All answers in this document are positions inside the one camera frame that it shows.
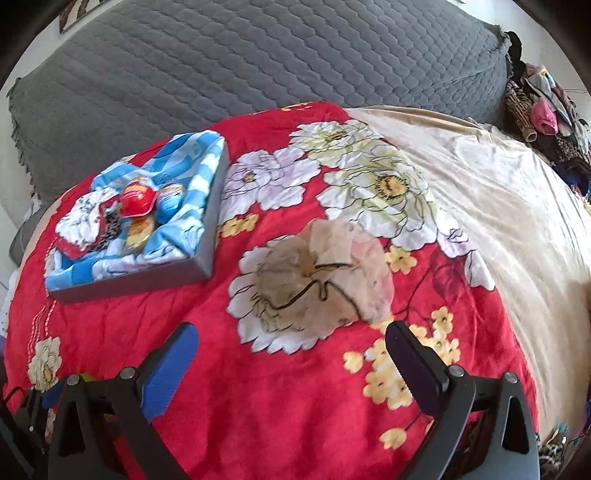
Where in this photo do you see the beige sheer pouch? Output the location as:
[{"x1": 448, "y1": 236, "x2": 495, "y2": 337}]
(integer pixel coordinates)
[{"x1": 252, "y1": 219, "x2": 395, "y2": 333}]

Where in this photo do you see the leopard print scrunchie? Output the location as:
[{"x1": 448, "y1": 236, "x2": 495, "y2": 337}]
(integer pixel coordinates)
[{"x1": 90, "y1": 208, "x2": 123, "y2": 252}]

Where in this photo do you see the leopard print cloth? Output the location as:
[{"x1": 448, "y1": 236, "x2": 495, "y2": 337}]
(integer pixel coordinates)
[{"x1": 536, "y1": 425, "x2": 591, "y2": 480}]

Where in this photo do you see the pile of clothes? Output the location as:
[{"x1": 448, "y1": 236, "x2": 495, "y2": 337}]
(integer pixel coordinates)
[{"x1": 503, "y1": 31, "x2": 591, "y2": 195}]

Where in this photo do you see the blue striped cartoon cloth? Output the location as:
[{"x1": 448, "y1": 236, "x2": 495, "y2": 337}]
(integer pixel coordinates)
[{"x1": 46, "y1": 130, "x2": 226, "y2": 292}]

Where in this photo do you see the zebra striped wall picture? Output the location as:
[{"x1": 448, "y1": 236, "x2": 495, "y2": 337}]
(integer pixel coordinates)
[{"x1": 58, "y1": 0, "x2": 114, "y2": 34}]

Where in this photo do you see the red egg toy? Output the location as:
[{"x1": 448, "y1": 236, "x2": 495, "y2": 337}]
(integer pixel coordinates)
[{"x1": 120, "y1": 181, "x2": 158, "y2": 217}]

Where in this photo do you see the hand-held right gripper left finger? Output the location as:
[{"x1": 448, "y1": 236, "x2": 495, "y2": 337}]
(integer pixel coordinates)
[{"x1": 47, "y1": 322, "x2": 200, "y2": 480}]

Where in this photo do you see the yellow snack packet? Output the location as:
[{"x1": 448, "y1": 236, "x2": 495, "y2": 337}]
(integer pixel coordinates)
[{"x1": 126, "y1": 215, "x2": 160, "y2": 254}]

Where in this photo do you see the white floral red-trimmed pouch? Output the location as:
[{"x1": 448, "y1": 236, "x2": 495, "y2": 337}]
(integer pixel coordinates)
[{"x1": 55, "y1": 188, "x2": 122, "y2": 257}]

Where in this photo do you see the blue egg toy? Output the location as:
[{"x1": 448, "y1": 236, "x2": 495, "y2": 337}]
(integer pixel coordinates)
[{"x1": 157, "y1": 183, "x2": 186, "y2": 222}]

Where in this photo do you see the red floral blanket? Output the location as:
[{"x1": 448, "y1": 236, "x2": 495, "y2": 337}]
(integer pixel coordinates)
[{"x1": 0, "y1": 100, "x2": 541, "y2": 480}]

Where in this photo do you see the grey quilted pillow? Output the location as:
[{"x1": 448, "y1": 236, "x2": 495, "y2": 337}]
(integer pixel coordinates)
[{"x1": 7, "y1": 0, "x2": 513, "y2": 204}]

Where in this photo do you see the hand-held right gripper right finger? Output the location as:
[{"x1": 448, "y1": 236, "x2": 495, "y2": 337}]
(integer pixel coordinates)
[{"x1": 385, "y1": 320, "x2": 540, "y2": 480}]

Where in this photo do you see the grey shallow box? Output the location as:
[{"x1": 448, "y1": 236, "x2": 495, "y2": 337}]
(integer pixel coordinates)
[{"x1": 45, "y1": 130, "x2": 230, "y2": 304}]

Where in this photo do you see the beige bed sheet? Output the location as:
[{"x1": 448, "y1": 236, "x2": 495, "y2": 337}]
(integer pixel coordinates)
[{"x1": 346, "y1": 105, "x2": 591, "y2": 444}]

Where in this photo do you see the grey cloth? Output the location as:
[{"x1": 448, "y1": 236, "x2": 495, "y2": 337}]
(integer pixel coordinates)
[{"x1": 9, "y1": 217, "x2": 40, "y2": 266}]

